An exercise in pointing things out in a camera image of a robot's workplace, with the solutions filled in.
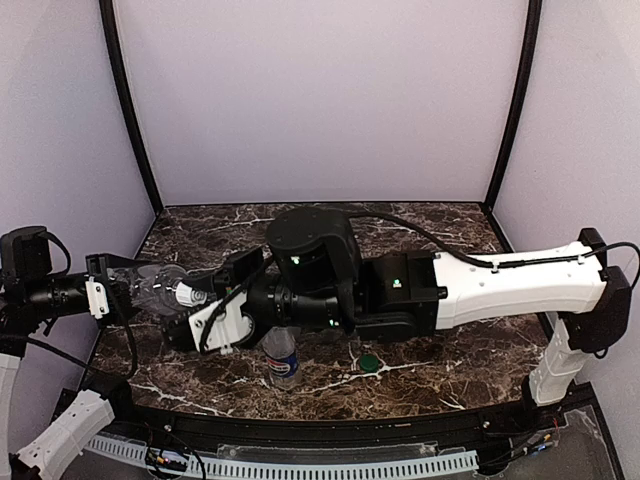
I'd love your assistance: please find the black frame post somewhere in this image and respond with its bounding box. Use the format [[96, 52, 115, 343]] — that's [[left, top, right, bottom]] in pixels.
[[484, 0, 543, 211], [98, 0, 164, 216]]

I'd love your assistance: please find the left black frame post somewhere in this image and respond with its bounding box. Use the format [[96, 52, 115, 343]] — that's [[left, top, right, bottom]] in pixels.
[[98, 0, 164, 216]]

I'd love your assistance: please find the green bottle cap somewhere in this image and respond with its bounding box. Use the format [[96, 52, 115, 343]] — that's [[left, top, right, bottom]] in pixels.
[[358, 354, 380, 373]]

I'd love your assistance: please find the right black frame post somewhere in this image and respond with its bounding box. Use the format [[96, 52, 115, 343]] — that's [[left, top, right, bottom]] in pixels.
[[484, 0, 543, 211]]

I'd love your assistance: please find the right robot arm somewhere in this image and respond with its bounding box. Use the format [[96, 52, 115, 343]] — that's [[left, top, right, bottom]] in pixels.
[[163, 207, 637, 409]]

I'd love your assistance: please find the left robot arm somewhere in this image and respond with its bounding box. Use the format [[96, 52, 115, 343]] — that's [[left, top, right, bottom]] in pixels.
[[1, 226, 139, 479]]

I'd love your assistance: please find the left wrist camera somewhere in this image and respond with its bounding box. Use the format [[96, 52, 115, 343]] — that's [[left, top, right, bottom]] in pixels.
[[85, 276, 110, 320]]

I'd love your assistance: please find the white slotted cable duct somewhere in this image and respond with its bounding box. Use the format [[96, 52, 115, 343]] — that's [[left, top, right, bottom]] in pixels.
[[85, 435, 479, 479]]

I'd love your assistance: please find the black front rail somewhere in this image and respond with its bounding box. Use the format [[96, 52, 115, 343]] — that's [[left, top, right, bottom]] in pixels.
[[105, 401, 559, 450]]

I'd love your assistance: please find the Pepsi label bottle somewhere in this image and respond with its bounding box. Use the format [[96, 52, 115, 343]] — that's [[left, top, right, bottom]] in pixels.
[[262, 327, 302, 391]]

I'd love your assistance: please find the clear white cap bottle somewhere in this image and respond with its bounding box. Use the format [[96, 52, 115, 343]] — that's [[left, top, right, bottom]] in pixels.
[[109, 264, 208, 316]]

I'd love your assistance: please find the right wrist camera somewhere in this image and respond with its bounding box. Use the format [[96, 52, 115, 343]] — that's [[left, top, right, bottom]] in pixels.
[[188, 293, 254, 355]]

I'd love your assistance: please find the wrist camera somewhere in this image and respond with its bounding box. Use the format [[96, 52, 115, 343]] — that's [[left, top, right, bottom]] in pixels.
[[188, 293, 254, 355], [85, 276, 110, 320]]

